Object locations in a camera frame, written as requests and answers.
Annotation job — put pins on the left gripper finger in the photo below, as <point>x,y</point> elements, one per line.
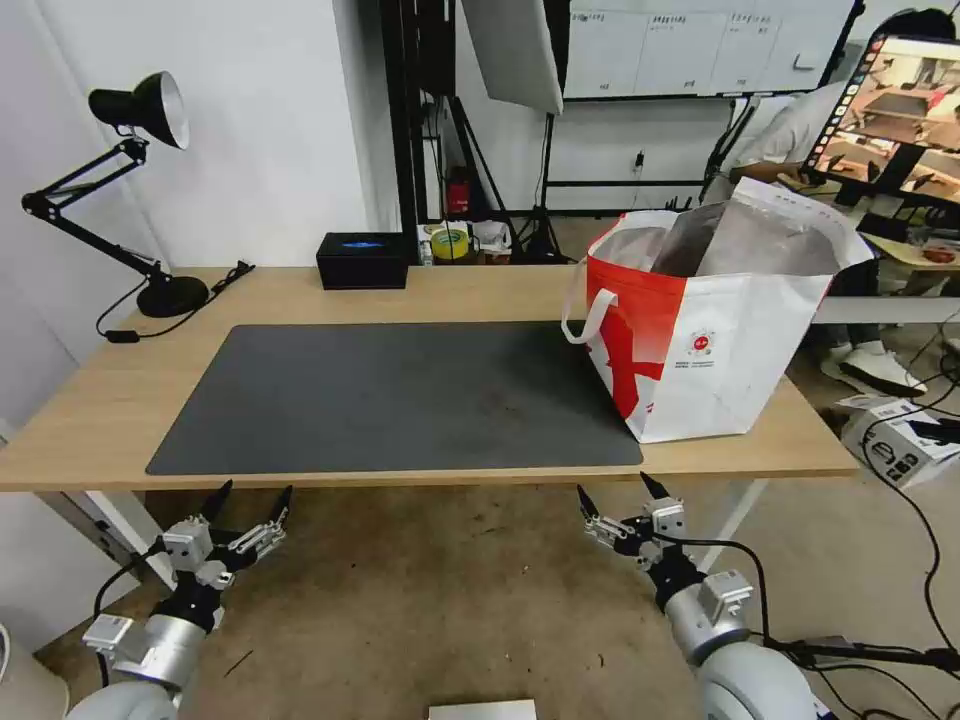
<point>219,501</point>
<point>282,511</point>

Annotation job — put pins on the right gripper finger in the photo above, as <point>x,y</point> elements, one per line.
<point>594,516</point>
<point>655,489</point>

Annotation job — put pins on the white red takeout bag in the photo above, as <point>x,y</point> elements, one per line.
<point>712,360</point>

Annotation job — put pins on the clear plastic bag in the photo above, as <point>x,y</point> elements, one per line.
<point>491,241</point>

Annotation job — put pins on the white table leg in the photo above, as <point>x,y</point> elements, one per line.
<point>112,536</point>
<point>735,525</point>

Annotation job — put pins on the dark grey desk mat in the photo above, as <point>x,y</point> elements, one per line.
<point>390,397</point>

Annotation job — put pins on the white round bin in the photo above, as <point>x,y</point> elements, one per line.
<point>26,682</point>

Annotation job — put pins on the black desk lamp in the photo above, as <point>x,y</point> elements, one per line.
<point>172,294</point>

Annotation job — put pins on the white robot front shell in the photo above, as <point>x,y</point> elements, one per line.
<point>482,711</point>

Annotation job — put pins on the white printed cardboard box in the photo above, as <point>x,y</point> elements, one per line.
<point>900,450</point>

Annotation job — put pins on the black tissue box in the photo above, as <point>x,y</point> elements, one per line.
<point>361,262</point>

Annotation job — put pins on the black light stand tripod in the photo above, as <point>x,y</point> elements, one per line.
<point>541,225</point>

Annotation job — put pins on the white side table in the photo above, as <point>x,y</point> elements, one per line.
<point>885,309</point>

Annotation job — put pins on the yellow tape roll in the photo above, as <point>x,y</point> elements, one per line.
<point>450,246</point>

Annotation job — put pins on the red fire extinguisher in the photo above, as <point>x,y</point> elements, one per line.
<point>458,193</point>

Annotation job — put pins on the person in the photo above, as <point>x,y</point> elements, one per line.
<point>795,127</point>

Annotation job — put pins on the whiteboard with papers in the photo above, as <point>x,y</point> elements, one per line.
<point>675,45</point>

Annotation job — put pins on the tilted monitor screen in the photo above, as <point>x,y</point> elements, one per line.
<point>892,97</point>

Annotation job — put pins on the white softbox light panel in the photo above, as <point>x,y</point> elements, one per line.
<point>517,52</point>

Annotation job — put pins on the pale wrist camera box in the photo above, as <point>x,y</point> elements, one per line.
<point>667,521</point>
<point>186,546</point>

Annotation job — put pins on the black metal frame rack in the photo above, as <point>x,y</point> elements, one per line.
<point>397,112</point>

